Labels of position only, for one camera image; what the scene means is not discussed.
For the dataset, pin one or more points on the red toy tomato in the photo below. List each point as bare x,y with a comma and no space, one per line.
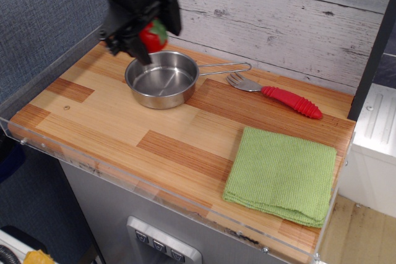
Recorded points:
154,36

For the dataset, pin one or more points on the white ribbed appliance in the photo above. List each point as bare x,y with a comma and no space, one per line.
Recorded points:
368,177

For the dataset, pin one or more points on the fork with red handle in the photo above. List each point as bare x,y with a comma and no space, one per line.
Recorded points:
294,101

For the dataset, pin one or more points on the small steel saucepan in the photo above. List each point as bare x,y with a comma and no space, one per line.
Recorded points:
170,80

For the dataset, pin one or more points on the dark right vertical post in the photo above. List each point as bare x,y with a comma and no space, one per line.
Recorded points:
374,59

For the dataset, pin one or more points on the yellow object at corner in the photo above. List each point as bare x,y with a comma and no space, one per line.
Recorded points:
37,257

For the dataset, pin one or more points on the silver cabinet with dispenser panel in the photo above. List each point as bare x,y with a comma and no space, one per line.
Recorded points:
135,221

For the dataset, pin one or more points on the green folded cloth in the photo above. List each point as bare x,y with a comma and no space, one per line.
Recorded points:
283,176

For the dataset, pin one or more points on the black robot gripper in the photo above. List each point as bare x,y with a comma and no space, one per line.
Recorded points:
127,18

